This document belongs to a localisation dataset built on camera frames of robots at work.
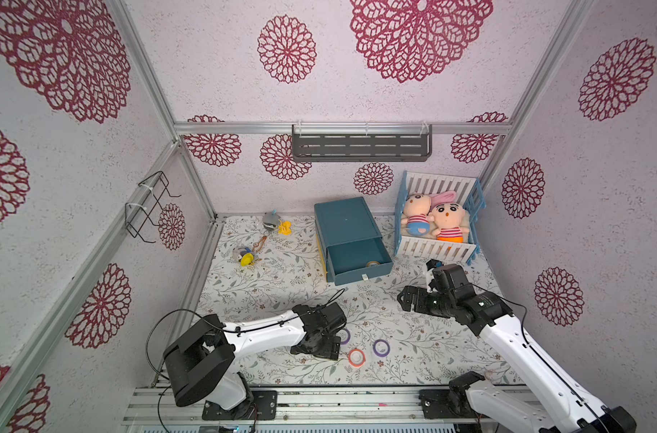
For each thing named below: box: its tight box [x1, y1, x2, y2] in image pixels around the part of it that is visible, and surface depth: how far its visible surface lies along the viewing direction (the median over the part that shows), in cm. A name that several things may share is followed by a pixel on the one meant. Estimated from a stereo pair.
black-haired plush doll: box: [426, 190, 471, 243], surface depth 104 cm
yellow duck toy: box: [277, 221, 292, 236], surface depth 118 cm
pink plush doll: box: [400, 193, 435, 237], surface depth 107 cm
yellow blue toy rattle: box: [237, 247, 262, 267], surface depth 104 cm
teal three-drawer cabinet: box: [314, 196, 394, 286], surface depth 91 cm
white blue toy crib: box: [393, 170, 487, 267], surface depth 107 cm
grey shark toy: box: [262, 211, 281, 231], surface depth 115 cm
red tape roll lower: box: [348, 348, 367, 368], surface depth 84 cm
